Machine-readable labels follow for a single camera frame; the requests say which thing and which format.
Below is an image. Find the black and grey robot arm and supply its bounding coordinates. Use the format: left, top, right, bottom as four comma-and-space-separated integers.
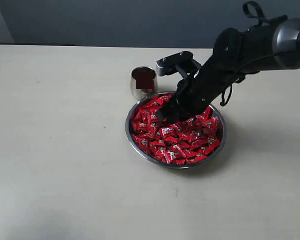
156, 18, 300, 123

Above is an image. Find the red wrapped candy pile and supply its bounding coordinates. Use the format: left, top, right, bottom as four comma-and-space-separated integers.
130, 93, 223, 165

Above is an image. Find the round stainless steel plate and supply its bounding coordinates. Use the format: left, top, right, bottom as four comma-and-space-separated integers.
125, 90, 228, 170

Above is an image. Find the stainless steel cup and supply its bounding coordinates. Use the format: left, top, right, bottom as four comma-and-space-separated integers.
130, 66, 158, 100

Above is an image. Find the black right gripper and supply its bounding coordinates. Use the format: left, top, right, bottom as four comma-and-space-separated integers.
155, 55, 245, 124

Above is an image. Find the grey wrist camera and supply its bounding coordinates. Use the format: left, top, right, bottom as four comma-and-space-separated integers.
156, 51, 201, 79

